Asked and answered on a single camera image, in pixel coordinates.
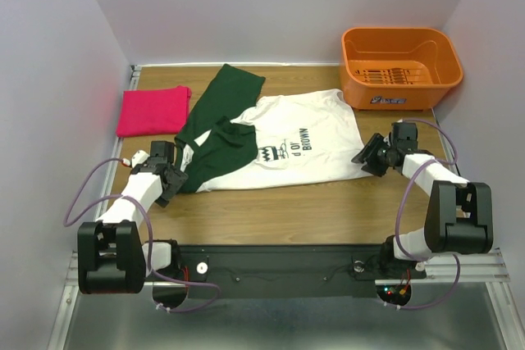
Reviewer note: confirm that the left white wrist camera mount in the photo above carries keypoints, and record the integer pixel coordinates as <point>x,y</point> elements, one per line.
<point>138,158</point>

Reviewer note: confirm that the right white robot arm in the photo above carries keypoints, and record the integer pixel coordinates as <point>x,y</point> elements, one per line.
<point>459,215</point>

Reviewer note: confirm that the white green-sleeved t-shirt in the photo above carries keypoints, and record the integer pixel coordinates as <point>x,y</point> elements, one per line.
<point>236,138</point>

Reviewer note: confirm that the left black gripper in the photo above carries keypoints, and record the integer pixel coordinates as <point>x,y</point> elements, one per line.
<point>180,178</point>

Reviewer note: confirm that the aluminium table frame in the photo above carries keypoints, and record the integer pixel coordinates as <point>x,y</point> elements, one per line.
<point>480,314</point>

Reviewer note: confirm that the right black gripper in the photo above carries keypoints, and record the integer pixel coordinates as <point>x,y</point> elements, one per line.
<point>367,154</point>

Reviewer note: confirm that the orange plastic basket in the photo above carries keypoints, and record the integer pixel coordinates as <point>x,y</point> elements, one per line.
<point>397,69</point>

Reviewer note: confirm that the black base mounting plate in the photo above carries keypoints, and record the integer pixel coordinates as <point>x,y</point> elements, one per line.
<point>280,271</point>

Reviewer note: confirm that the folded pink t-shirt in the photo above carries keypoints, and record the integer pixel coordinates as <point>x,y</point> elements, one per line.
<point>151,112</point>

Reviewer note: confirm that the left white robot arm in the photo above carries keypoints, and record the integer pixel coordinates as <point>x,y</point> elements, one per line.
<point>111,258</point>

